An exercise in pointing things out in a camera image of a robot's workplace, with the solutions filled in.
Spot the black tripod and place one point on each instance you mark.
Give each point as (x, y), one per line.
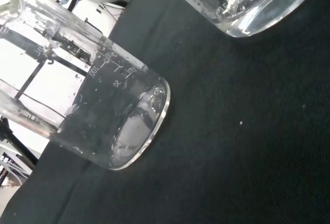
(15, 141)

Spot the black cloth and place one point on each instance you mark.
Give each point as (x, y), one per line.
(232, 131)

